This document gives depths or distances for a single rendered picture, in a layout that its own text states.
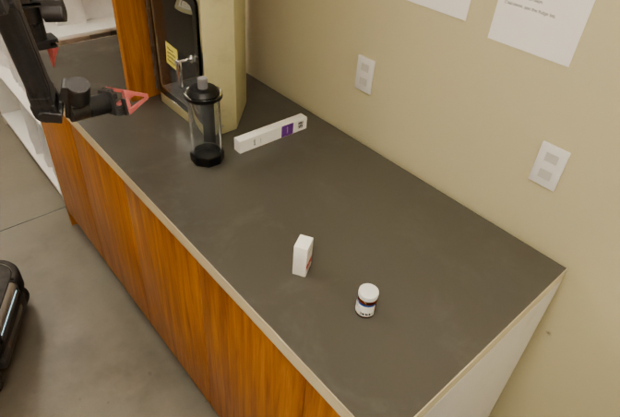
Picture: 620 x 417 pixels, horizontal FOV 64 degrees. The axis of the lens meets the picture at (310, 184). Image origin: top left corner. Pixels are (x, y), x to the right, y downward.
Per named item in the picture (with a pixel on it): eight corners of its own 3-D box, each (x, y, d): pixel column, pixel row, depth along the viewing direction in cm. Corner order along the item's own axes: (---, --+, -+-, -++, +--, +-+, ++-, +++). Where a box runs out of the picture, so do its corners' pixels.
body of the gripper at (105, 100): (103, 88, 143) (77, 94, 138) (117, 90, 135) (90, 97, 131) (109, 110, 145) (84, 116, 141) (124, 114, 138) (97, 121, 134)
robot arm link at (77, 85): (41, 97, 135) (38, 121, 130) (40, 65, 126) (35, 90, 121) (90, 102, 139) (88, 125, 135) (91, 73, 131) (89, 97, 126)
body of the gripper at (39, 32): (59, 43, 159) (53, 20, 154) (25, 51, 153) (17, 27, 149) (52, 37, 163) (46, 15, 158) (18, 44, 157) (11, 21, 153)
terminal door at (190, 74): (160, 89, 179) (145, -29, 155) (205, 125, 161) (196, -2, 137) (158, 89, 178) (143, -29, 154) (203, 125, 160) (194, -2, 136)
